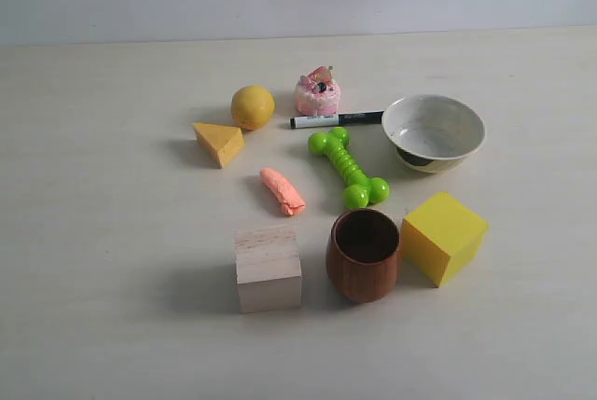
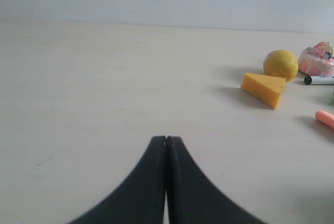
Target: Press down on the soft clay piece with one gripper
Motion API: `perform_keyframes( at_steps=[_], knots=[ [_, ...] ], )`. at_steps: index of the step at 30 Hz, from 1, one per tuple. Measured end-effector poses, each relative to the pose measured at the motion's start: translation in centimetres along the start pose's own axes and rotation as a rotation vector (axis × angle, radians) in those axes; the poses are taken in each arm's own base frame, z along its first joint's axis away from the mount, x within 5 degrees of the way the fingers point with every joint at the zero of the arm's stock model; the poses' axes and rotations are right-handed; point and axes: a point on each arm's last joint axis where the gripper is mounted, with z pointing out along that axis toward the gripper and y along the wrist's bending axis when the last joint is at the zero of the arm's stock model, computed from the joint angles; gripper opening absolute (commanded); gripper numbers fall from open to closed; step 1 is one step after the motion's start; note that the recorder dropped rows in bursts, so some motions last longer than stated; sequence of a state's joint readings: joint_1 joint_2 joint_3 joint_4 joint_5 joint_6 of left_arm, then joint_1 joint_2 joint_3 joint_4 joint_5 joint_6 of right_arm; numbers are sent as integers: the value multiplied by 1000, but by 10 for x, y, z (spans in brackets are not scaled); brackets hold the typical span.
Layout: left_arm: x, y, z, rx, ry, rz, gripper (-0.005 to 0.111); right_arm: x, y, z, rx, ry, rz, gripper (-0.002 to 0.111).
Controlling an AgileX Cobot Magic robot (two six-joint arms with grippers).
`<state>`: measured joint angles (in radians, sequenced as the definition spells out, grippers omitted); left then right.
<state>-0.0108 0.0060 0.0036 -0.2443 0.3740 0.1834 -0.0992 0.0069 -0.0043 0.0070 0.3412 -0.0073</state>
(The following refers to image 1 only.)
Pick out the pink piece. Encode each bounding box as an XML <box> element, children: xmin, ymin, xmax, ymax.
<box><xmin>259</xmin><ymin>168</ymin><xmax>306</xmax><ymax>216</ymax></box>

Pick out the plain wooden cube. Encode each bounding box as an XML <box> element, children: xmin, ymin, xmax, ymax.
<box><xmin>234</xmin><ymin>227</ymin><xmax>302</xmax><ymax>313</ymax></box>

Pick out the green toy bone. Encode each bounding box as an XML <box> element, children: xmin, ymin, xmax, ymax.
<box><xmin>308</xmin><ymin>127</ymin><xmax>391</xmax><ymax>210</ymax></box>

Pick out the black white marker pen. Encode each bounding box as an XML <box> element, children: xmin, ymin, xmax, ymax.
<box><xmin>289</xmin><ymin>111</ymin><xmax>383</xmax><ymax>130</ymax></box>

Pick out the yellow cube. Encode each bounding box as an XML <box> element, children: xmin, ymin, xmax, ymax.
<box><xmin>401</xmin><ymin>191</ymin><xmax>489</xmax><ymax>287</ymax></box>

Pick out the pink toy cake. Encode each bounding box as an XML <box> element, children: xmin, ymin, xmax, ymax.
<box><xmin>294</xmin><ymin>66</ymin><xmax>341</xmax><ymax>117</ymax></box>

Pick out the brown wooden cup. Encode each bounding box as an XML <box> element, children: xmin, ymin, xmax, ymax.
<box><xmin>326</xmin><ymin>208</ymin><xmax>402</xmax><ymax>304</ymax></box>

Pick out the white ceramic bowl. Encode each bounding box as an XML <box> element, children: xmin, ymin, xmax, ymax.
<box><xmin>381</xmin><ymin>94</ymin><xmax>486</xmax><ymax>174</ymax></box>

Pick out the orange cheese wedge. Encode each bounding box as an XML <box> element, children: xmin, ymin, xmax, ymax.
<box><xmin>192</xmin><ymin>122</ymin><xmax>244</xmax><ymax>169</ymax></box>

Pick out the yellow lemon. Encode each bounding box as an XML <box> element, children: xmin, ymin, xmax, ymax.
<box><xmin>230</xmin><ymin>85</ymin><xmax>275</xmax><ymax>131</ymax></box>

